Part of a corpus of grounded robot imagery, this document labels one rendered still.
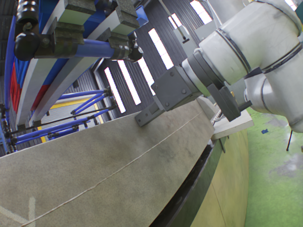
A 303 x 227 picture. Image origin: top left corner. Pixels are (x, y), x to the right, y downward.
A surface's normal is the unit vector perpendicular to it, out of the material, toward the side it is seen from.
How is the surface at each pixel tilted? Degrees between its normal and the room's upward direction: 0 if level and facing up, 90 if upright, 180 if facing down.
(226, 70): 119
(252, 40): 106
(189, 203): 90
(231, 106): 112
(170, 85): 90
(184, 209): 90
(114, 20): 90
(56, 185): 80
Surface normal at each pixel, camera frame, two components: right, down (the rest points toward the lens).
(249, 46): -0.29, 0.57
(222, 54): -0.51, 0.26
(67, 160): 0.66, -0.50
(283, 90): -0.84, 0.54
